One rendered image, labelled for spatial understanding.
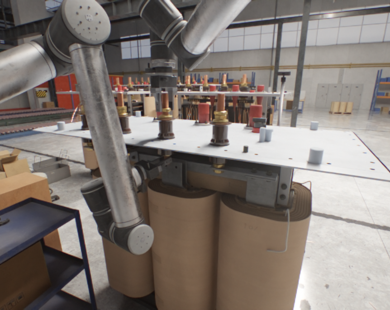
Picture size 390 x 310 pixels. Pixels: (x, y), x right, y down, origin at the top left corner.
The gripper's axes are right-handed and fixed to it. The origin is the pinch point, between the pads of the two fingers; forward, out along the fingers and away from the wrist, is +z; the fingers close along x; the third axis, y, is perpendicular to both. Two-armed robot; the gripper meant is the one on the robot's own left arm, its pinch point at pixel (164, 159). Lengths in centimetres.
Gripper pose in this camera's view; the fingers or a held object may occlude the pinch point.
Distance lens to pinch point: 109.7
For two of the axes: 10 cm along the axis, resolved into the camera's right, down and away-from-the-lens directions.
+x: -6.8, -2.1, 7.0
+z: 7.1, -3.9, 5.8
